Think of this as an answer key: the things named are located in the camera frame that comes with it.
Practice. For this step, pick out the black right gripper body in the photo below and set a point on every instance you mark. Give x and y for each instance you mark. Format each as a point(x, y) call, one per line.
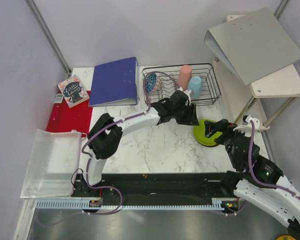
point(227, 144)

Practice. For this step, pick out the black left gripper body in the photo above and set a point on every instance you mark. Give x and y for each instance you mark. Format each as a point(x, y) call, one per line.
point(177, 112)

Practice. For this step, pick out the green plate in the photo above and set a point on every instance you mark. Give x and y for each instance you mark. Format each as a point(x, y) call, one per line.
point(199, 134)

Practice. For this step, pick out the light blue cup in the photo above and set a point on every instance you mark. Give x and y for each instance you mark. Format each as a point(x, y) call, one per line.
point(195, 86)

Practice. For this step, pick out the blue patterned bowl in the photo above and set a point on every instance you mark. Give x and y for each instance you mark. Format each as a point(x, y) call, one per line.
point(151, 82)

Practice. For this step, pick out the black plate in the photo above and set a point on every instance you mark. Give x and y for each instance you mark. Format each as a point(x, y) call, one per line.
point(211, 145)

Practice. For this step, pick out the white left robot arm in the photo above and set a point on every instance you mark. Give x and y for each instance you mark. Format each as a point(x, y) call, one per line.
point(104, 138)

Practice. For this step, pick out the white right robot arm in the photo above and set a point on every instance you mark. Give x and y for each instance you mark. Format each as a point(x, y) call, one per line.
point(256, 179)

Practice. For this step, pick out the pink cup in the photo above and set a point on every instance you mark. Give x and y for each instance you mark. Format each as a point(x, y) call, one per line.
point(185, 74)

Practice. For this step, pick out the white two-tier shelf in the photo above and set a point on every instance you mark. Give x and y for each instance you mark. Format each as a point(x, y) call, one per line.
point(240, 99)

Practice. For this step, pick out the red folder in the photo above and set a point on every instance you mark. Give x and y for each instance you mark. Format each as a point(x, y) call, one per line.
point(64, 119)

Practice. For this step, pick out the yellow object at corner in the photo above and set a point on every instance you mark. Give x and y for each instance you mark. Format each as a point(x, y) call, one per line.
point(285, 237)

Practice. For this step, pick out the little women book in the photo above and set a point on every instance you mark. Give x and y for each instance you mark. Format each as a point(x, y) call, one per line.
point(73, 91)

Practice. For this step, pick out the small white label card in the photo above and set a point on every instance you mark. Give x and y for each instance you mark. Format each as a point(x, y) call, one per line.
point(59, 98)

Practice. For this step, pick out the clear plastic sleeve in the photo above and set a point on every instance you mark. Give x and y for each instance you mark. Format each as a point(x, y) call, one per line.
point(53, 160)

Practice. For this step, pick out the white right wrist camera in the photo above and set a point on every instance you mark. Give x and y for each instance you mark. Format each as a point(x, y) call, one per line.
point(246, 125)

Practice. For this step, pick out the black wire dish rack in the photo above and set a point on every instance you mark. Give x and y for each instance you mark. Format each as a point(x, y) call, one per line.
point(210, 91)

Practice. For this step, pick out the light blue cable duct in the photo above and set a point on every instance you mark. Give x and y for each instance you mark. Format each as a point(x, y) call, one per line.
point(88, 204)

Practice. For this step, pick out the blue ring binder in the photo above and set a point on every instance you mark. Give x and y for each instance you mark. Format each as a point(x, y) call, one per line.
point(114, 84)

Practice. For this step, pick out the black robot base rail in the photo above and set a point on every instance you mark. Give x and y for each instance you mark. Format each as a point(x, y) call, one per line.
point(162, 189)

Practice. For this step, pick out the grey ring binder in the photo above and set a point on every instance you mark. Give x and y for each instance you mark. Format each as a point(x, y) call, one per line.
point(252, 46)

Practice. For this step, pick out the aluminium frame post right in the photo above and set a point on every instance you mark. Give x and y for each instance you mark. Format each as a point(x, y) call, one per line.
point(281, 8)

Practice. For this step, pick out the aluminium frame post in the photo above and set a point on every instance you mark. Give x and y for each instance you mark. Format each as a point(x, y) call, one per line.
point(48, 35)
point(281, 8)

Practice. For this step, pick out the aluminium frame post left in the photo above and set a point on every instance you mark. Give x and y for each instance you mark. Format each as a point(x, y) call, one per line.
point(48, 35)

